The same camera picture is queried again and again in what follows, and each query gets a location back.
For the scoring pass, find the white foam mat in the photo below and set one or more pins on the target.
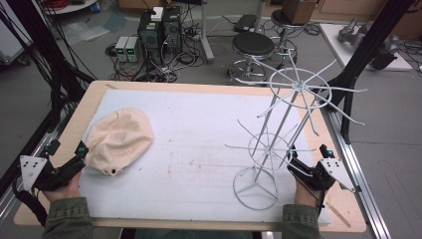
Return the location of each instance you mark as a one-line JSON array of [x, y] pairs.
[[192, 149]]

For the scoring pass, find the flat black device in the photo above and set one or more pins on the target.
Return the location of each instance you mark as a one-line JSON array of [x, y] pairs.
[[245, 23]]

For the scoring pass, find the black round stool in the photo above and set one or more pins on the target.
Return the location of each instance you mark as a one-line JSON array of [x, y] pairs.
[[282, 20], [253, 45]]

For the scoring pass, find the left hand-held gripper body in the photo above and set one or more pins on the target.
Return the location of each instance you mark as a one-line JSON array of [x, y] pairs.
[[49, 176]]

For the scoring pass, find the grey machine part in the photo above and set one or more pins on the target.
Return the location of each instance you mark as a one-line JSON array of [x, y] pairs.
[[368, 36]]

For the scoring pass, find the white platform board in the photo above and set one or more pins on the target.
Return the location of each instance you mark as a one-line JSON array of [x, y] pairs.
[[335, 43]]

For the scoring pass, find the person's right hand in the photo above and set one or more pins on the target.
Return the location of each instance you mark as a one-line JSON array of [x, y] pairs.
[[305, 195]]

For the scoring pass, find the round white table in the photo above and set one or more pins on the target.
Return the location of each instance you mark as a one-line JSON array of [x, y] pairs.
[[69, 6]]

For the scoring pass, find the grey power supply unit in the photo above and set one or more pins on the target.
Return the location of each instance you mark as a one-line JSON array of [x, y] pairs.
[[121, 49], [132, 49]]

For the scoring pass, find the thin wooden stick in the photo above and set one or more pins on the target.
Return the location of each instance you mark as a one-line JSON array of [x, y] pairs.
[[338, 215]]

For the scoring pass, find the black computer tower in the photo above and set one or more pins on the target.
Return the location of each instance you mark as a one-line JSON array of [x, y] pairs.
[[172, 28], [150, 36]]

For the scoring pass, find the white wheeled case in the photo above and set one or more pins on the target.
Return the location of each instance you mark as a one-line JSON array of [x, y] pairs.
[[10, 43]]

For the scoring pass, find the grey metal table leg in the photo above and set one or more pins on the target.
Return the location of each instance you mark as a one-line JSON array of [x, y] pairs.
[[206, 33]]

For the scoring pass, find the beige cloth hat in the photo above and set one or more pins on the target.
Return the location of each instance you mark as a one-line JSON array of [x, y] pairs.
[[119, 139]]

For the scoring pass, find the small white box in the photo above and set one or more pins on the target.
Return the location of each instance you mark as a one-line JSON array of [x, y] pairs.
[[157, 14]]

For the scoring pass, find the black metal frame post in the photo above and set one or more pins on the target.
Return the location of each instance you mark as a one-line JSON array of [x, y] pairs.
[[36, 40], [371, 43]]

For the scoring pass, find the person's left hand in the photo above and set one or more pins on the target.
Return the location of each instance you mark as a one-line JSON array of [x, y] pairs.
[[64, 191]]

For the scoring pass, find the clear plastic sheet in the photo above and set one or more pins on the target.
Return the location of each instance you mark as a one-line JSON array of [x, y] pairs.
[[84, 32]]

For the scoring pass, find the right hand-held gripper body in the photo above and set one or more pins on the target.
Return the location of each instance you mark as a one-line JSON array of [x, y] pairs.
[[323, 174]]

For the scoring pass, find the brown wooden box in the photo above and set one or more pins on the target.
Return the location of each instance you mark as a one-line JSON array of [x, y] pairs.
[[298, 10]]

